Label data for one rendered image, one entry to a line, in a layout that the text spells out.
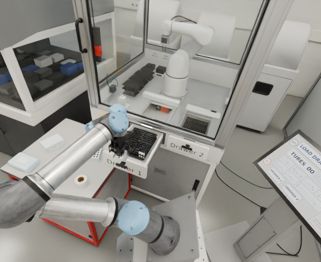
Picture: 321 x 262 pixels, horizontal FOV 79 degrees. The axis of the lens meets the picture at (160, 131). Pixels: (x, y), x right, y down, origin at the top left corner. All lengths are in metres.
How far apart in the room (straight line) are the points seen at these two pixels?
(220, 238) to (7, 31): 2.14
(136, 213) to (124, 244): 0.36
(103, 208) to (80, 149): 0.30
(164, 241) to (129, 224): 0.17
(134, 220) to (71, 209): 0.23
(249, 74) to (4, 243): 2.14
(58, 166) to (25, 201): 0.12
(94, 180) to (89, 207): 0.49
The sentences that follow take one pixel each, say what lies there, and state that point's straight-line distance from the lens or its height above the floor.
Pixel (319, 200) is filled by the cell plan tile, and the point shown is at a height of 1.06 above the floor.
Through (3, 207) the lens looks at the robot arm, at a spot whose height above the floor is 1.32.
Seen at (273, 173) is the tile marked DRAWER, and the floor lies 1.00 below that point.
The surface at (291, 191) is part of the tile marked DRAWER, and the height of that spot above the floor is 1.01.
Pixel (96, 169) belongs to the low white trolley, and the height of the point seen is 0.76.
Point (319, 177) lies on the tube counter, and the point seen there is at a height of 1.11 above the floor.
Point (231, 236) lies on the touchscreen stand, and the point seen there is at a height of 0.04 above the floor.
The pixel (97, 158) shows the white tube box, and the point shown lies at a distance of 1.37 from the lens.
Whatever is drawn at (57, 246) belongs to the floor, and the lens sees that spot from 2.02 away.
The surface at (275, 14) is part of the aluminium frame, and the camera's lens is 1.00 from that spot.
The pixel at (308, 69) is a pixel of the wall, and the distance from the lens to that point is 4.73.
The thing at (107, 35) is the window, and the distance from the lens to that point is 1.25.
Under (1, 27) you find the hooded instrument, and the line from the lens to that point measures 1.46.
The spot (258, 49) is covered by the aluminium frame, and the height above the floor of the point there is 1.57.
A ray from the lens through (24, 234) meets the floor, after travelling 2.16.
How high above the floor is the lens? 1.82
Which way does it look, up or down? 41 degrees down
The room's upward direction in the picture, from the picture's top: 7 degrees clockwise
